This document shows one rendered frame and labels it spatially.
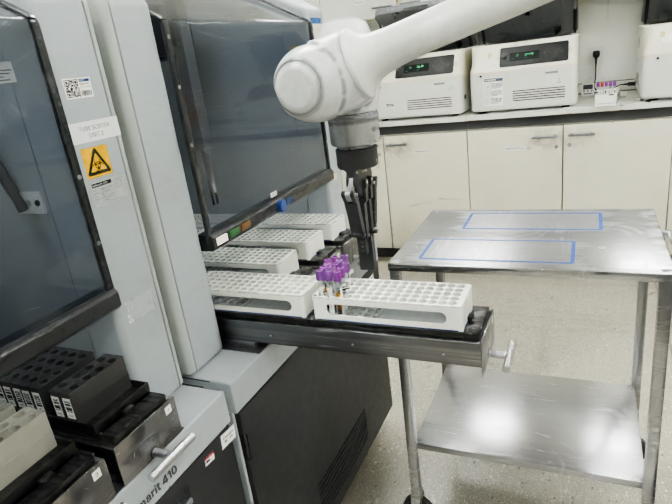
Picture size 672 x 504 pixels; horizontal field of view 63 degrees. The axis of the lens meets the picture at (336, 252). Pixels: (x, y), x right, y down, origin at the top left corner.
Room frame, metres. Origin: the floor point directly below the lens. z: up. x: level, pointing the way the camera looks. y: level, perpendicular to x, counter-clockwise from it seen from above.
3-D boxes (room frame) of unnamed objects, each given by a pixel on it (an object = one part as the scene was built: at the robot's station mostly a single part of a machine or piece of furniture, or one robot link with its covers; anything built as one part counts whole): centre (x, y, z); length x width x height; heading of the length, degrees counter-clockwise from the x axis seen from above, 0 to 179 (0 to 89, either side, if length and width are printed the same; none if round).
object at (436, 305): (0.97, -0.09, 0.83); 0.30 x 0.10 x 0.06; 64
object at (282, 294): (1.11, 0.19, 0.83); 0.30 x 0.10 x 0.06; 64
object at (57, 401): (0.78, 0.43, 0.85); 0.12 x 0.02 x 0.06; 153
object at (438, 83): (3.56, -0.72, 1.22); 0.62 x 0.56 x 0.64; 152
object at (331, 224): (1.58, 0.11, 0.83); 0.30 x 0.10 x 0.06; 64
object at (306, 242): (1.44, 0.18, 0.83); 0.30 x 0.10 x 0.06; 64
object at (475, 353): (1.03, 0.03, 0.78); 0.73 x 0.14 x 0.09; 64
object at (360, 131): (0.98, -0.06, 1.18); 0.09 x 0.09 x 0.06
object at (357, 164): (0.98, -0.06, 1.10); 0.08 x 0.07 x 0.09; 154
